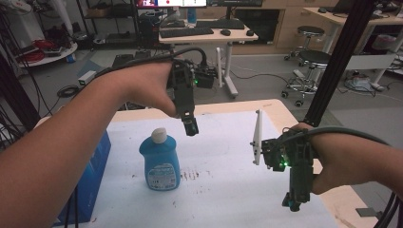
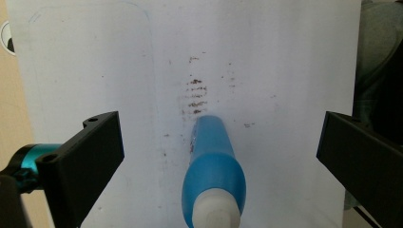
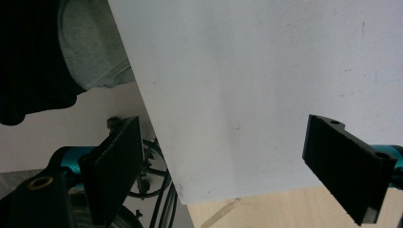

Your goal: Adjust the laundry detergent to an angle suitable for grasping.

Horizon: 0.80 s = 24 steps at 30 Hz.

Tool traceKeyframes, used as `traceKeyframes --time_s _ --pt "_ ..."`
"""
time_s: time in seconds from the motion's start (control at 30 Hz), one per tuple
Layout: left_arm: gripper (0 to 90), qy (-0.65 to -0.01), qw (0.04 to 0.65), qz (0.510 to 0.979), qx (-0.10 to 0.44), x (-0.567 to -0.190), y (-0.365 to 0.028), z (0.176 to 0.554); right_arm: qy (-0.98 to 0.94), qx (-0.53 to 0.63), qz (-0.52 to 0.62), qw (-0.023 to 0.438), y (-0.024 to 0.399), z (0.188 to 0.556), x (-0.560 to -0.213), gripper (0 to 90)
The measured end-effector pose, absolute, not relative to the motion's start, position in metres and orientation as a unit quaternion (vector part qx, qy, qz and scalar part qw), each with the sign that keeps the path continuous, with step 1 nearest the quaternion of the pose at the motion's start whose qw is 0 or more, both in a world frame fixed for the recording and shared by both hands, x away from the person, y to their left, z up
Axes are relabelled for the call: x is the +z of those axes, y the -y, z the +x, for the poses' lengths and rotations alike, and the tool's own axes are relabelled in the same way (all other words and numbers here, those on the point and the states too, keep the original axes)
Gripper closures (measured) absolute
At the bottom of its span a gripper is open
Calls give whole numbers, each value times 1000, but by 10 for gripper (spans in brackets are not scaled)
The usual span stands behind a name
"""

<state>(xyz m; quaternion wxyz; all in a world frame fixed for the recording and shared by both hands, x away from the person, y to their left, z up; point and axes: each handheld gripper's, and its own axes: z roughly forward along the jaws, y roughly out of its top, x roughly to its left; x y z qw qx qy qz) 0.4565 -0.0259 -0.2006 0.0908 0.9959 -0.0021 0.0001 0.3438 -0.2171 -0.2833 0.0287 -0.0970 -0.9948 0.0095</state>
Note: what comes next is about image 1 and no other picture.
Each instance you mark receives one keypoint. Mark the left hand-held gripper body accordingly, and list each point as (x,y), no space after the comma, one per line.
(183,79)

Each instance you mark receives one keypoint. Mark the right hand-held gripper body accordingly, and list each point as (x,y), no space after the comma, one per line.
(297,155)

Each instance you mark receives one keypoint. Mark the person's left hand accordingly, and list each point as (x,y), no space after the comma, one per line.
(149,84)

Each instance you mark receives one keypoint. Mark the person's right hand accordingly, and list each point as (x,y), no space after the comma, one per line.
(342,161)

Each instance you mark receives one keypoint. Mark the blue bottle with white cap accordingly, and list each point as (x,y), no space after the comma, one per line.
(161,161)

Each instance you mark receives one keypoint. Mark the black keyboard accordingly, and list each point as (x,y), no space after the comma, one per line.
(220,24)
(187,32)

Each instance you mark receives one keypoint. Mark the light wooden desk white legs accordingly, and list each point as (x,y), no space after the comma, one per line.
(215,38)

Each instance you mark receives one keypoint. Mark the black computer tower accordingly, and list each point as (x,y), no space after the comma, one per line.
(148,30)

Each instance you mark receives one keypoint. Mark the white table mat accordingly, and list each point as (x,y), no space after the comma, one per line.
(228,177)

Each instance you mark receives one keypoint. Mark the black computer mouse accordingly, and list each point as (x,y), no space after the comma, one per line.
(250,33)
(225,32)

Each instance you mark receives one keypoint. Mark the small blue bottle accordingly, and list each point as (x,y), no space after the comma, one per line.
(191,15)

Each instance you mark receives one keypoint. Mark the small grey flat piece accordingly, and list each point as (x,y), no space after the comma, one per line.
(365,212)

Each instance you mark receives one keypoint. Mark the computer monitor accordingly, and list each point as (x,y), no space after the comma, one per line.
(177,3)
(234,3)

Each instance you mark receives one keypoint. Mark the black shelf rack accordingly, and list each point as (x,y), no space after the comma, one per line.
(111,22)

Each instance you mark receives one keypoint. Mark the small white box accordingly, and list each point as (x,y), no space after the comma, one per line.
(86,78)

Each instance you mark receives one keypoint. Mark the black round stool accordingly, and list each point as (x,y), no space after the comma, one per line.
(313,58)
(310,31)

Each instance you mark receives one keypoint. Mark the black metal stand pole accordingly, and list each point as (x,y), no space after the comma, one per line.
(342,60)

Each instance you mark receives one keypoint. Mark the blue cardboard box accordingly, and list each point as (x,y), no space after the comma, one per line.
(92,177)

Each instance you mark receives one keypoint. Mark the round white table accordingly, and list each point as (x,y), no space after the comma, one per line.
(57,57)

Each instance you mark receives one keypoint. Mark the long light wooden desk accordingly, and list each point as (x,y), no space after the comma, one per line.
(389,20)

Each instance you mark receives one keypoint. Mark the black metal frame bar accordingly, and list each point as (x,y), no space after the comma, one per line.
(15,91)

